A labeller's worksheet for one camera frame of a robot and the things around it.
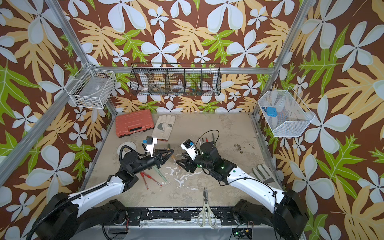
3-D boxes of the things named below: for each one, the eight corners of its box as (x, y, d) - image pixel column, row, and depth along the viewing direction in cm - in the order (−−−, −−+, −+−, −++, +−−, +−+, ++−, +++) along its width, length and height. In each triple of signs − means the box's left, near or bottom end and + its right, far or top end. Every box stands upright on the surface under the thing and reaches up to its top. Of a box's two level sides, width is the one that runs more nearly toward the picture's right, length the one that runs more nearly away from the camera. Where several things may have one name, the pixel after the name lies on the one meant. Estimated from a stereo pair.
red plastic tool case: (118, 138, 106) (116, 135, 103) (117, 120, 117) (114, 116, 114) (155, 128, 112) (154, 124, 109) (150, 111, 123) (149, 108, 120)
